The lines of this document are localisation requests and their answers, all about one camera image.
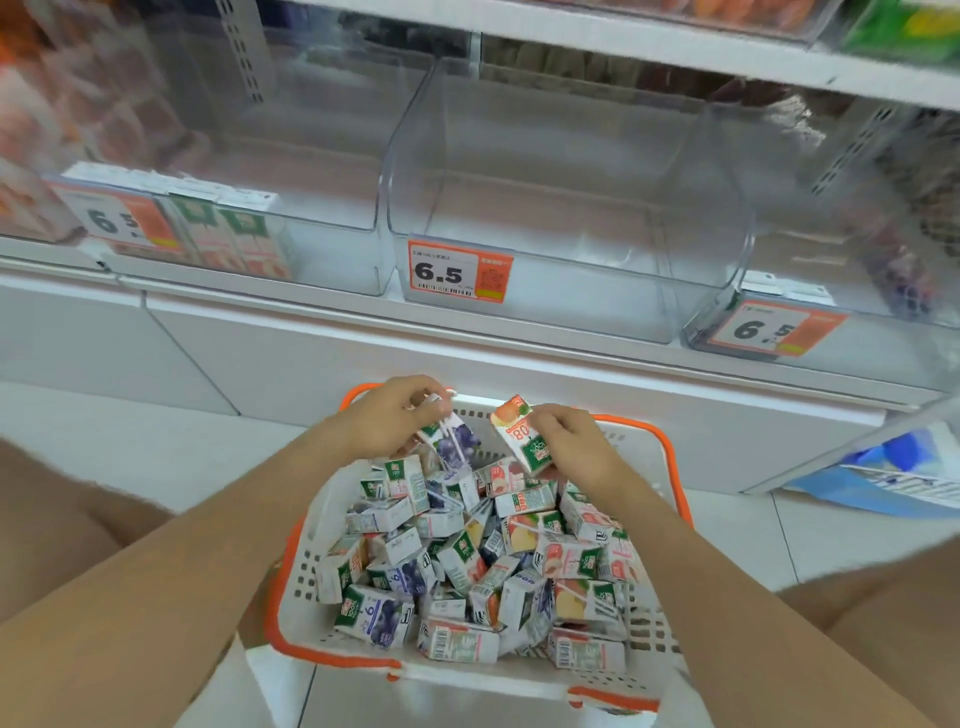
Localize person's right hand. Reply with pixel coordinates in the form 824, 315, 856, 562
524, 403, 624, 500

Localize person's left hand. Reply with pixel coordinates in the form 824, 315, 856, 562
341, 374, 459, 463

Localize peach juice carton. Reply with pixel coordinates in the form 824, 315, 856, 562
489, 395, 558, 479

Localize blueberry juice carton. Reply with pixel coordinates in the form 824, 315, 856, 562
414, 410, 484, 472

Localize pile of small juice cartons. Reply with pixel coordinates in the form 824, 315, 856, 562
314, 449, 646, 673

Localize bin of juice cartons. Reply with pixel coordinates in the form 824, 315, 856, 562
62, 161, 295, 283

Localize white shopping basket orange handles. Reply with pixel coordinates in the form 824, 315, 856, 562
263, 382, 695, 714

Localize person's left forearm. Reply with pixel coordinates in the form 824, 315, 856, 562
0, 427, 369, 728

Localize person's right forearm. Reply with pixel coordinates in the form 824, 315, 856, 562
584, 464, 939, 728

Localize person's left leg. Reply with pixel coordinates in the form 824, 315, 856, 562
0, 438, 175, 624

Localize person's leg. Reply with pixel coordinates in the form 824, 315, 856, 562
776, 536, 960, 728
0, 438, 175, 624

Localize person's right leg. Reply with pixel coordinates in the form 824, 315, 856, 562
776, 536, 960, 728

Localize orange white price tag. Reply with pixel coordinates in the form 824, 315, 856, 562
46, 179, 184, 253
407, 238, 516, 305
706, 298, 850, 360

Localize stack of pink snack packets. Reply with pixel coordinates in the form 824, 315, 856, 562
0, 0, 189, 241

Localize stack of orange sausages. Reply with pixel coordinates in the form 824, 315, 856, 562
592, 0, 826, 35

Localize blue panel wire basket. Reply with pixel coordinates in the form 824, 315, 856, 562
783, 419, 960, 520

